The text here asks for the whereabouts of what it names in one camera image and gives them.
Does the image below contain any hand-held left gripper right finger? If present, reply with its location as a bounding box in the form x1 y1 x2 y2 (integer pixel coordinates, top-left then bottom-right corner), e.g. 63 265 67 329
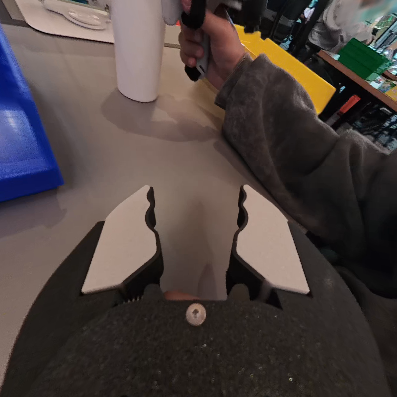
226 184 311 301

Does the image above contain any wooden table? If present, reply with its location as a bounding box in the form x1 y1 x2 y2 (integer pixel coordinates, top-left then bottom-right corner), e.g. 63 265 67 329
316 50 397 113

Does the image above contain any yellow plastic bin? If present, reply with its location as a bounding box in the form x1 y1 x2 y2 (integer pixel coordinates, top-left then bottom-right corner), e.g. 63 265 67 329
194 24 337 122

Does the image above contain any blue plastic bin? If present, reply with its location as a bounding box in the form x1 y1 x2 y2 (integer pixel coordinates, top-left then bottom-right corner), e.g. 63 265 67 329
0 25 65 203

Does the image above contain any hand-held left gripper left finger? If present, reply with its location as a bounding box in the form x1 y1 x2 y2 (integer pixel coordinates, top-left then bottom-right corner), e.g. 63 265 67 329
81 185 164 299

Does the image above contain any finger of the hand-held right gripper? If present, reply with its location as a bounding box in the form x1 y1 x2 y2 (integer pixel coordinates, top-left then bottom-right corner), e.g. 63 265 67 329
161 0 183 26

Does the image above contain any person's right hand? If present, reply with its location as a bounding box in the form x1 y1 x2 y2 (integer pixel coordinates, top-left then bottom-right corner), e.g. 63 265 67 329
178 0 254 91

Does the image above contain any white plastic bottle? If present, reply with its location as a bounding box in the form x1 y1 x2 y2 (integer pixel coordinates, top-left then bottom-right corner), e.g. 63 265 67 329
109 0 166 103

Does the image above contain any green plastic bin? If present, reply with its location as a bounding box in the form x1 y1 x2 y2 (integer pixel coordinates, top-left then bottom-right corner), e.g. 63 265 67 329
337 37 395 82

